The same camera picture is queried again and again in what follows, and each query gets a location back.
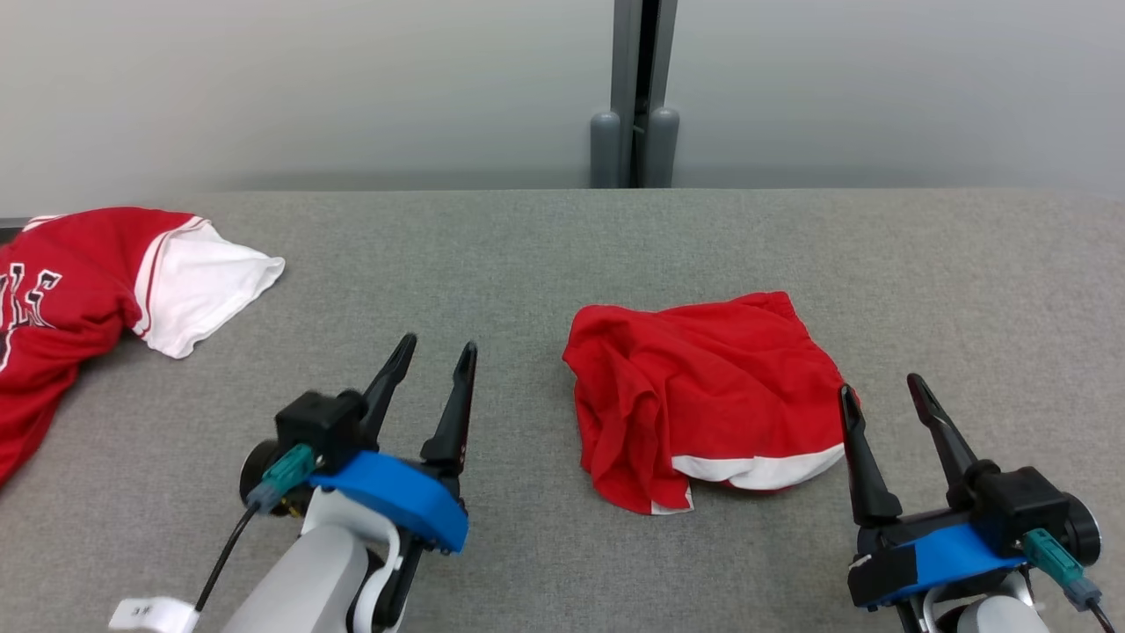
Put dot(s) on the dark screen grey frame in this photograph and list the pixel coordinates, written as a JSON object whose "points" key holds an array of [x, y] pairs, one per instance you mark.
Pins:
{"points": [[7, 232]]}

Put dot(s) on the grey partition post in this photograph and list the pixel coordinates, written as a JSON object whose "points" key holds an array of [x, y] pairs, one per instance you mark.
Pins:
{"points": [[626, 88]]}

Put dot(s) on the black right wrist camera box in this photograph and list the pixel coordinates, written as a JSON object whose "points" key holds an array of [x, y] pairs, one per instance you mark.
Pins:
{"points": [[1028, 505]]}

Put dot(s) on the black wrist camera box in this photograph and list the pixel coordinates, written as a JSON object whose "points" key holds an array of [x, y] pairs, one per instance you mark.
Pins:
{"points": [[316, 426], [1028, 505]]}

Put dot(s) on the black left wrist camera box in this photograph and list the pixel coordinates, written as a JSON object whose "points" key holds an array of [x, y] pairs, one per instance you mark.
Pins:
{"points": [[316, 426]]}

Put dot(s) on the red jersey white sleeves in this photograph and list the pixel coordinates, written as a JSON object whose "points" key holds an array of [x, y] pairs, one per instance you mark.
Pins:
{"points": [[79, 290]]}

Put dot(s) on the red shorts white trim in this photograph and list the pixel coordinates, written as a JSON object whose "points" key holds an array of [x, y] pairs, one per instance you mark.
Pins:
{"points": [[703, 387]]}

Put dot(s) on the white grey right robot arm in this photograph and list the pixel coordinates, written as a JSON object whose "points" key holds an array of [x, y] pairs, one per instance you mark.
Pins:
{"points": [[984, 615]]}

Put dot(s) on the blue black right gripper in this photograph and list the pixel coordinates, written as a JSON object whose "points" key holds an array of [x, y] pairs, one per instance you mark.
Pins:
{"points": [[940, 558]]}

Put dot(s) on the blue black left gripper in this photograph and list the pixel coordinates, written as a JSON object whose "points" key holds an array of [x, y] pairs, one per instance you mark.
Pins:
{"points": [[395, 497]]}

